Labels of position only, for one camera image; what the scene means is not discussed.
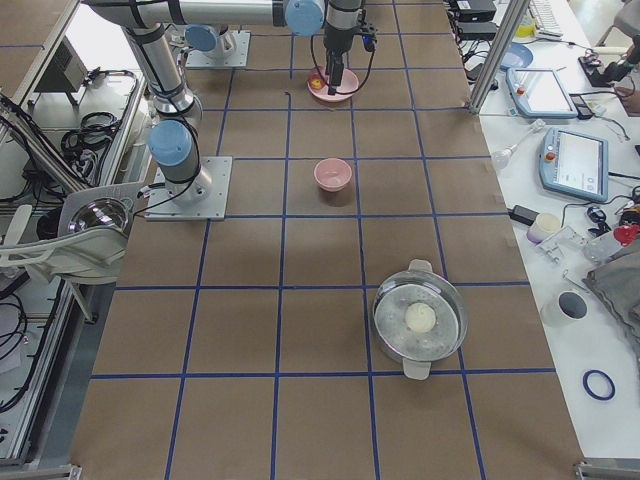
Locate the steel mixing bowl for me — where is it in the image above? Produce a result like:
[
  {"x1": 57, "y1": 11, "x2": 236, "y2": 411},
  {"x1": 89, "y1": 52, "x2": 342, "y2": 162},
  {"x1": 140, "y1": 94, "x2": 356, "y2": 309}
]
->
[{"x1": 67, "y1": 198, "x2": 129, "y2": 233}]

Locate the blue plate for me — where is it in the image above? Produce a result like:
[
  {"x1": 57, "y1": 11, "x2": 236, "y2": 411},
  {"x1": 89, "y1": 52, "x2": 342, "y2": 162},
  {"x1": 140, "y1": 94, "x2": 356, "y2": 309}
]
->
[{"x1": 500, "y1": 42, "x2": 533, "y2": 71}]

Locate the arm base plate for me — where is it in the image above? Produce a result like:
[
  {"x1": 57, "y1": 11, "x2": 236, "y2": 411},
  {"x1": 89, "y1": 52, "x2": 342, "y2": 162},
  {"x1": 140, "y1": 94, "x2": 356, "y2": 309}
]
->
[
  {"x1": 143, "y1": 156, "x2": 233, "y2": 221},
  {"x1": 185, "y1": 25, "x2": 251, "y2": 70}
]

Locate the blue tape ring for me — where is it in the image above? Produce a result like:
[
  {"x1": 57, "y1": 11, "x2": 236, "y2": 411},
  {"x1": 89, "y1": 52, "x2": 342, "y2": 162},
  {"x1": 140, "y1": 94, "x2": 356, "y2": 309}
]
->
[{"x1": 582, "y1": 369, "x2": 616, "y2": 401}]

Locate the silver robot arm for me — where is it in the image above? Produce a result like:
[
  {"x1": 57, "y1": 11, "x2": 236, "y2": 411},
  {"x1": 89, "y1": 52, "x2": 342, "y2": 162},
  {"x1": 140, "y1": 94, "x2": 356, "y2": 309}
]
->
[
  {"x1": 169, "y1": 1, "x2": 376, "y2": 96},
  {"x1": 85, "y1": 1, "x2": 214, "y2": 220}
]

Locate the glass pot with handles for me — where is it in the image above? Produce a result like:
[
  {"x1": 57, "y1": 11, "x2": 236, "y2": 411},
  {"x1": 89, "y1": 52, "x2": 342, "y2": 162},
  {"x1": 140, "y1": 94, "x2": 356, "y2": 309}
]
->
[{"x1": 371, "y1": 259, "x2": 469, "y2": 380}]

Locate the aluminium frame post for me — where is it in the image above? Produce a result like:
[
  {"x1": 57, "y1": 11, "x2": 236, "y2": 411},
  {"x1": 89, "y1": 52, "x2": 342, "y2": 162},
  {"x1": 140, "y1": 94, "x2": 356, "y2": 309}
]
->
[{"x1": 467, "y1": 0, "x2": 529, "y2": 114}]

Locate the grey folded cloth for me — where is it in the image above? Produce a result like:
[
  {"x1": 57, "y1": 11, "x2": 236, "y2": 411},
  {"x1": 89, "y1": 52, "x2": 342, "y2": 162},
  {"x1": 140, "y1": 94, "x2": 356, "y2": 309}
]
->
[{"x1": 583, "y1": 251, "x2": 640, "y2": 359}]

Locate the red yellow apple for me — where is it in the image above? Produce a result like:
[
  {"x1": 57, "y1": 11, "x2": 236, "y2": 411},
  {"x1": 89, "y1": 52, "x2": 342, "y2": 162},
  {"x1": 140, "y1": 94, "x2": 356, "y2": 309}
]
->
[{"x1": 308, "y1": 73, "x2": 324, "y2": 91}]

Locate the near blue teach pendant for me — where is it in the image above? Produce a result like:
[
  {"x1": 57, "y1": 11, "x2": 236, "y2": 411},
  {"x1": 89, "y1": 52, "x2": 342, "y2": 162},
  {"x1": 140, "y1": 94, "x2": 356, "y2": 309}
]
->
[{"x1": 538, "y1": 128, "x2": 609, "y2": 202}]

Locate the pink plate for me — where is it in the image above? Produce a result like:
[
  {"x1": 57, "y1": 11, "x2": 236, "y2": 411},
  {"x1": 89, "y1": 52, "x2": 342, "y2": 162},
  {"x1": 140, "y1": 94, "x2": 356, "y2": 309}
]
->
[{"x1": 307, "y1": 69, "x2": 359, "y2": 103}]

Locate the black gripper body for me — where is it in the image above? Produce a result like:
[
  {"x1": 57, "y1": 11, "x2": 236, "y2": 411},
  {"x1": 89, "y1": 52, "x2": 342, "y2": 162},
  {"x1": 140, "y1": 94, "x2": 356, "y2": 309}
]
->
[{"x1": 324, "y1": 21, "x2": 377, "y2": 68}]

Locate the white paper cup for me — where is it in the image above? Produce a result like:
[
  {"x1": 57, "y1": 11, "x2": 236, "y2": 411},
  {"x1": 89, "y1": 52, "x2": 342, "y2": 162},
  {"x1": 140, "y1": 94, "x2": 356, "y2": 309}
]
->
[{"x1": 540, "y1": 290, "x2": 588, "y2": 327}]

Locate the far blue teach pendant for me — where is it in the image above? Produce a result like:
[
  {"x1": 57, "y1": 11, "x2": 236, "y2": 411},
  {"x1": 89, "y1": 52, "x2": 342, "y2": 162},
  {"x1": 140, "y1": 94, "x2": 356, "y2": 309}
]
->
[{"x1": 505, "y1": 68, "x2": 578, "y2": 119}]

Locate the blue teach pendant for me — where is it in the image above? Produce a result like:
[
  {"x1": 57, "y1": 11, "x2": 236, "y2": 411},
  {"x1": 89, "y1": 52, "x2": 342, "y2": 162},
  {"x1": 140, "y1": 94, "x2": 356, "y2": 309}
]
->
[
  {"x1": 505, "y1": 68, "x2": 578, "y2": 119},
  {"x1": 538, "y1": 128, "x2": 609, "y2": 202}
]

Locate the pink bowl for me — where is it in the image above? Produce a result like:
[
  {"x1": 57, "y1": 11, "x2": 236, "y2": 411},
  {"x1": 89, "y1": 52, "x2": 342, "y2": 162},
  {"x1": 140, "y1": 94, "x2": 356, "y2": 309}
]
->
[{"x1": 313, "y1": 158, "x2": 353, "y2": 192}]

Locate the white steamed bun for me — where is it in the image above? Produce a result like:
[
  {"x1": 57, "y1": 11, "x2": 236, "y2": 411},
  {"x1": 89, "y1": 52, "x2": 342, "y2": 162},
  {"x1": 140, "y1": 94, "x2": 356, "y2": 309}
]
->
[{"x1": 404, "y1": 302, "x2": 436, "y2": 333}]

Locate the black power adapter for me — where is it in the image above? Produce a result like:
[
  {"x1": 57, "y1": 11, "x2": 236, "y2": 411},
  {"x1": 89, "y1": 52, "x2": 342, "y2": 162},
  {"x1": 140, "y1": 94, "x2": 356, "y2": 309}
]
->
[{"x1": 508, "y1": 205, "x2": 539, "y2": 226}]

